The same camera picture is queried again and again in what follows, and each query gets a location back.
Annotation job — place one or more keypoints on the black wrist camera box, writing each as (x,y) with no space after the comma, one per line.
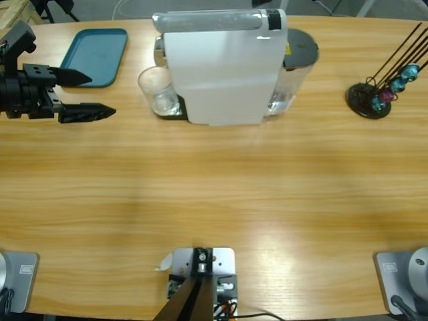
(18,40)

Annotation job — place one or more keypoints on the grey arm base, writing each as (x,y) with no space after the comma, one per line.
(23,281)
(391,284)

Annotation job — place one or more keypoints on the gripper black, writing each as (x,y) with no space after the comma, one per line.
(30,97)

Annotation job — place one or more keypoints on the teal plastic tray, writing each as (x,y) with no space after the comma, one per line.
(97,53)

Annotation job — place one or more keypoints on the grey metal leg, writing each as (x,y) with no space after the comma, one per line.
(365,7)

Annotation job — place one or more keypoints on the purple coffee capsule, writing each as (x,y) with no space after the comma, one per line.
(387,96)

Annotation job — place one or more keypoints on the black mount bracket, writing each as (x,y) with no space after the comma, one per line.
(233,280)

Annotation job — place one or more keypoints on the white tape tab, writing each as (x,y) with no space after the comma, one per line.
(164,262)

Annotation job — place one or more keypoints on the teal coffee capsule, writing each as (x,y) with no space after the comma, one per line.
(410,72)
(398,84)
(378,105)

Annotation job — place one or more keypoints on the black chair base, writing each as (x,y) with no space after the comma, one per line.
(43,5)

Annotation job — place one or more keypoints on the clear glass cup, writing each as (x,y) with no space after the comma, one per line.
(158,88)

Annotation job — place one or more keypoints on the white capsule coffee machine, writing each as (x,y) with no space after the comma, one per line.
(220,73)

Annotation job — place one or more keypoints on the black capsule holder with rods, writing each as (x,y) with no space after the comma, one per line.
(359,107)

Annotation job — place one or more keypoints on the wooden crate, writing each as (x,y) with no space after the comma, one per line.
(13,13)

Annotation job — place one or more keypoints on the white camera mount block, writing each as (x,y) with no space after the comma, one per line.
(222,261)

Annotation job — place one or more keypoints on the black camera post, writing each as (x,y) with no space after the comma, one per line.
(194,301)

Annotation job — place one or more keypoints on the clear water tank black lid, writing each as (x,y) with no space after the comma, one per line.
(301,47)

